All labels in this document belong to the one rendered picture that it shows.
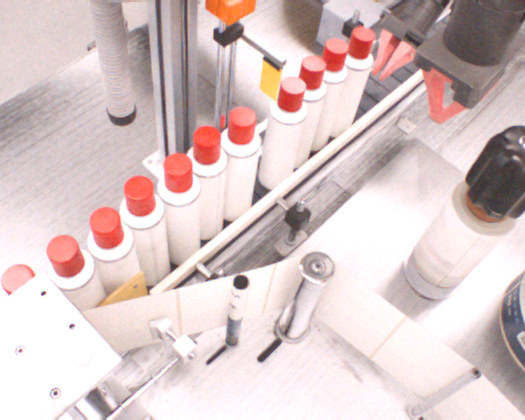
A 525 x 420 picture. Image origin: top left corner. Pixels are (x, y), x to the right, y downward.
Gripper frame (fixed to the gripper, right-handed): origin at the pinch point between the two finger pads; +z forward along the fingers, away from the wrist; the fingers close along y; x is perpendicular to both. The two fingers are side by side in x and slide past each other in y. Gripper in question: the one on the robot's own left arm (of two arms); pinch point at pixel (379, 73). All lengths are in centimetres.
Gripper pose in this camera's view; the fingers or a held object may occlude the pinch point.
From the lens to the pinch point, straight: 98.6
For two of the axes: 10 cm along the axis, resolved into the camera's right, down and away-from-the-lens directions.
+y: 7.2, 6.2, -3.0
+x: 4.3, -0.7, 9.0
